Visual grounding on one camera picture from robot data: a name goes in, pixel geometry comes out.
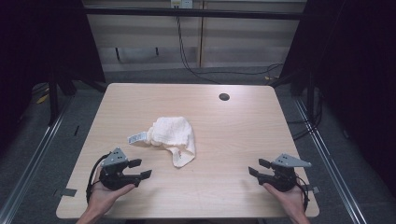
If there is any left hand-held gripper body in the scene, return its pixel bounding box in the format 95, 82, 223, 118
98, 147, 141, 191

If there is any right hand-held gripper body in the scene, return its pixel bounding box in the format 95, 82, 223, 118
257, 153, 312, 192

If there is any white fruit-print cloth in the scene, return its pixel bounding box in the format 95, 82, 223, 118
126, 116, 197, 169

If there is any person's right hand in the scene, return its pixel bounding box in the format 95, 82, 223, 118
262, 181, 310, 219

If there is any person's left hand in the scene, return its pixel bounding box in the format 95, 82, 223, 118
88, 166, 136, 217

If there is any black metal stand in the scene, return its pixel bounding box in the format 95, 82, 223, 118
47, 78, 61, 127

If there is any yellow floor object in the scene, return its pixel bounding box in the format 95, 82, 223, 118
35, 92, 50, 105

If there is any dark curtain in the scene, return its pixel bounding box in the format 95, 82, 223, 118
278, 0, 396, 190
0, 0, 106, 153

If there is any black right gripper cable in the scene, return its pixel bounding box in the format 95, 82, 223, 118
294, 175, 311, 213

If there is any metal floor rail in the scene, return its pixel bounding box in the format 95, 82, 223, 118
0, 94, 77, 224
291, 96, 370, 224

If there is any black floor cable bundle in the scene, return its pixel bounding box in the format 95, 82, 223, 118
286, 87, 325, 142

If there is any long black floor cable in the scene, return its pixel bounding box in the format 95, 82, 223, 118
176, 15, 285, 86

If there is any black horizontal frame bar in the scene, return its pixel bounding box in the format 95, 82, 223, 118
83, 7, 305, 21

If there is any white wall socket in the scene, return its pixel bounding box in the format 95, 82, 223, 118
170, 0, 194, 9

